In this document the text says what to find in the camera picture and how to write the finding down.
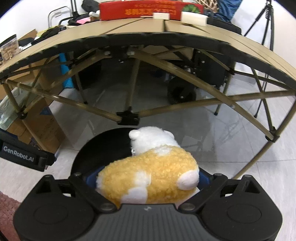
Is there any yellow blue plush toy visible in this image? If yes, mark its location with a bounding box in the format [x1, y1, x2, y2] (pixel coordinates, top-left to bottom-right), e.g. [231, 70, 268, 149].
[96, 126, 199, 207]

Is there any white foam cylinder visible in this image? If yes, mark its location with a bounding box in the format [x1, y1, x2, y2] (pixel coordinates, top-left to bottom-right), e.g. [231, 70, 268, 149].
[181, 11, 208, 27]

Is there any small white foam wedge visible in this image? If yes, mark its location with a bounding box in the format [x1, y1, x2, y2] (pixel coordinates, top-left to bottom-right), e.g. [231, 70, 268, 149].
[152, 13, 170, 20]

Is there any black trash bin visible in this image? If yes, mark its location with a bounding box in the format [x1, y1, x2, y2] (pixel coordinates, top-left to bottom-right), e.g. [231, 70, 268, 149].
[69, 127, 209, 183]

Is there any lined cardboard trash box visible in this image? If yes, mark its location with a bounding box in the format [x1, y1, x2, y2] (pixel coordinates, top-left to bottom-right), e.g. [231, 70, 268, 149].
[1, 87, 65, 153]

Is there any clear snack jar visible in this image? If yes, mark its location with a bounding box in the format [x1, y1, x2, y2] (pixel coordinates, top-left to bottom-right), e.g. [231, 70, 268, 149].
[1, 34, 20, 65]

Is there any cardboard box with clothes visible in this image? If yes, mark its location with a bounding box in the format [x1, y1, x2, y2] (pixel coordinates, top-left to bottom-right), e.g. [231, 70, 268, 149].
[18, 29, 37, 47]

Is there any black suitcase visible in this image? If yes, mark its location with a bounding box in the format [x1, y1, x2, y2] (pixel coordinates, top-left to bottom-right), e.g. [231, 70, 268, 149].
[166, 18, 242, 105]

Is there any black sock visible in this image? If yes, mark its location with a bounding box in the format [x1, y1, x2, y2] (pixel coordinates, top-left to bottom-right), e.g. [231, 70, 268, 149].
[31, 26, 66, 45]

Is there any folding camp table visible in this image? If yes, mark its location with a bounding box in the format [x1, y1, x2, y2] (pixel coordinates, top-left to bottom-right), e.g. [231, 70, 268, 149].
[1, 18, 295, 170]

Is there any blue velvet bag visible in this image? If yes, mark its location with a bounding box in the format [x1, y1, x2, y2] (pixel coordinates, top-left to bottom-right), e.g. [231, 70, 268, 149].
[214, 0, 242, 23]

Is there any woven rattan ball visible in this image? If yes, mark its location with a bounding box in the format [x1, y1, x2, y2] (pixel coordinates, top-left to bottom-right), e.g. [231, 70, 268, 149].
[195, 0, 219, 13]

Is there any red fruit cardboard box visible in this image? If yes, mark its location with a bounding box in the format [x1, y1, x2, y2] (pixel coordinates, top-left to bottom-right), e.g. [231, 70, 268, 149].
[99, 1, 204, 21]

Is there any black camera tripod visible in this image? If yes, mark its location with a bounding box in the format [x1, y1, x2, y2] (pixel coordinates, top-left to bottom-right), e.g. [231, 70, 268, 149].
[243, 0, 274, 51]

